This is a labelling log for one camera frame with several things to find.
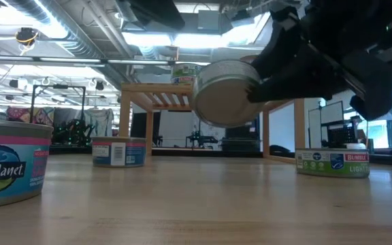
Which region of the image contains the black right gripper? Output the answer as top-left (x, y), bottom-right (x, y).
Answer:
top-left (246, 0), bottom-right (392, 103)

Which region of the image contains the blue Wild Planet seafood can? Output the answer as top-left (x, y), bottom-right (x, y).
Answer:
top-left (0, 118), bottom-right (54, 211)
top-left (91, 136), bottom-right (147, 168)

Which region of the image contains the wooden slatted shelf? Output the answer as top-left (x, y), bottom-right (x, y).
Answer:
top-left (116, 82), bottom-right (306, 165)

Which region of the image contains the white monitor on stand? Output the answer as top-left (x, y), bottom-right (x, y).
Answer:
top-left (307, 100), bottom-right (346, 149)

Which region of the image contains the black crate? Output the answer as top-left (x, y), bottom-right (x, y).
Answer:
top-left (327, 122), bottom-right (359, 149)

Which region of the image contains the black cabinet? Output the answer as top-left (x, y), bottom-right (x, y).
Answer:
top-left (220, 125), bottom-right (261, 152)

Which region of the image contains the bright ceiling light panel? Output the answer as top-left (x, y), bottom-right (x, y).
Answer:
top-left (120, 31), bottom-right (251, 49)

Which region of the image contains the white panel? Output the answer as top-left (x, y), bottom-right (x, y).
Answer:
top-left (158, 110), bottom-right (200, 148)

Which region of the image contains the black screen panel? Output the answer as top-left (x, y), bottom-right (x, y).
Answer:
top-left (130, 111), bottom-right (162, 148)

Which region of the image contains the grey cover cloth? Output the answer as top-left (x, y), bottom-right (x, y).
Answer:
top-left (82, 108), bottom-right (115, 138)

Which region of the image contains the colourful patterned cloth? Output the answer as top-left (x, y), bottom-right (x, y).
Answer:
top-left (6, 106), bottom-right (56, 126)

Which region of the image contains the silver ventilation duct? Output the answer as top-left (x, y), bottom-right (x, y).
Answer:
top-left (5, 0), bottom-right (139, 86)

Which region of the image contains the black ceiling device yellow cable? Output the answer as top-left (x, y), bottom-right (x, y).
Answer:
top-left (14, 27), bottom-right (39, 55)

